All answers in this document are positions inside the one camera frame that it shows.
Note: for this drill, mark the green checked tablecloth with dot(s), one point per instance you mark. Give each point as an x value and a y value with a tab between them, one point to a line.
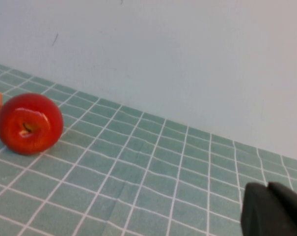
150	184

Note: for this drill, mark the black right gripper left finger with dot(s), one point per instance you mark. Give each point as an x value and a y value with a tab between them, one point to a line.
256	211

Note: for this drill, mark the red apple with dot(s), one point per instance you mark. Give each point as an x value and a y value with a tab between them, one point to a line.
30	123

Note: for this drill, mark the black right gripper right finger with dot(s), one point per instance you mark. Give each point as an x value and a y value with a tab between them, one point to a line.
293	211

